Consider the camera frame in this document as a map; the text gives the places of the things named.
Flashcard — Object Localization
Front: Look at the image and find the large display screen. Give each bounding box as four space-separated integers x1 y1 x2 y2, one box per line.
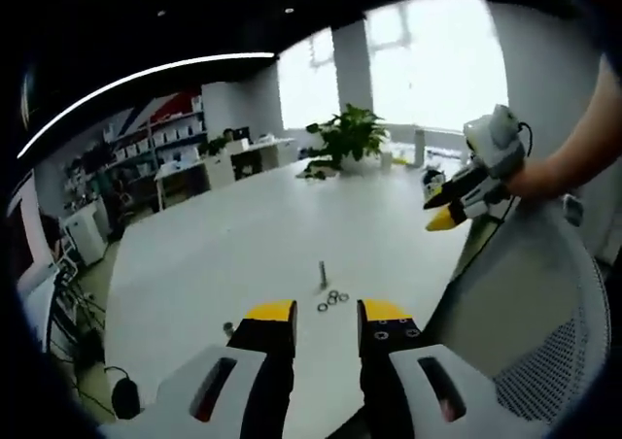
8 171 55 285

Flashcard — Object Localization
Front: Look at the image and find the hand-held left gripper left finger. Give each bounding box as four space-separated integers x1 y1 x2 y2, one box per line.
96 298 298 439

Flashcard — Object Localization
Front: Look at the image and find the long ceiling light strip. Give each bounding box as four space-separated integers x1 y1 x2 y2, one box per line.
17 51 274 159

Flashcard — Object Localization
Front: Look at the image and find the green potted plant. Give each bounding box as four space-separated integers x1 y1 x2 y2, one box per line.
296 102 390 181

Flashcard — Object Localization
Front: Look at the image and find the grey mesh office chair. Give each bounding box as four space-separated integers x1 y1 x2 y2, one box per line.
427 193 611 425

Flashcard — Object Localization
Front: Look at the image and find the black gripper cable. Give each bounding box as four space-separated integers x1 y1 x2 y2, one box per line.
478 120 535 224

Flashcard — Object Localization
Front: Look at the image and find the white counter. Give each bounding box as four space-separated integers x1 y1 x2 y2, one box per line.
206 137 298 190

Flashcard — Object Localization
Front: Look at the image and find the white workbench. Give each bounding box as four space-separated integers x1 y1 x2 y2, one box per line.
154 160 211 211

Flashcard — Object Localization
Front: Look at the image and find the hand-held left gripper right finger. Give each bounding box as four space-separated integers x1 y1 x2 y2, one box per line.
357 298 548 439

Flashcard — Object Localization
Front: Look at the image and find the shelving unit with white bins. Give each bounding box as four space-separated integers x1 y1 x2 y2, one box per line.
104 93 208 169

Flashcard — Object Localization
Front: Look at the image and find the white cabinet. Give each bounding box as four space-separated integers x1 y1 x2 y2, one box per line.
64 201 111 266

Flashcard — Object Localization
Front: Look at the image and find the small colourful table item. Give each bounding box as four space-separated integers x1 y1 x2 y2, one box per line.
421 166 446 198

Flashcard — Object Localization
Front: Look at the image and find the white cylinder device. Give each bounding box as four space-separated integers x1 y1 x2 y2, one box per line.
412 125 429 166

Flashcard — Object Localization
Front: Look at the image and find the black oval object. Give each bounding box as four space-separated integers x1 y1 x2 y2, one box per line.
111 379 143 422

